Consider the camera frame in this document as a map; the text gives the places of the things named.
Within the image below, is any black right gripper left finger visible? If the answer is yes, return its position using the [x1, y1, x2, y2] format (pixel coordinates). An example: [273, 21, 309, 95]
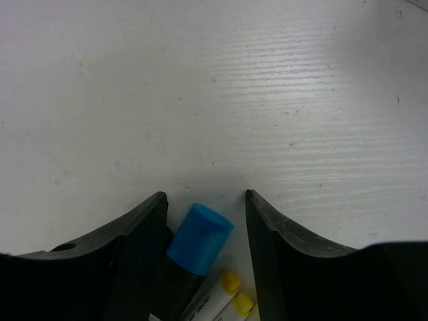
[1, 192, 168, 320]

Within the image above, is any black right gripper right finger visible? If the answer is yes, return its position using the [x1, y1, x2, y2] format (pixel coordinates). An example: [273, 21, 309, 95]
[245, 190, 427, 320]

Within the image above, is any blue cap black highlighter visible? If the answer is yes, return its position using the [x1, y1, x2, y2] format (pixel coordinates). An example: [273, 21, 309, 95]
[148, 203, 234, 320]

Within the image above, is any yellow cap white pen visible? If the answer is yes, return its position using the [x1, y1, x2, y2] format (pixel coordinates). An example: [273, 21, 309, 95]
[181, 271, 241, 321]
[213, 292, 255, 321]

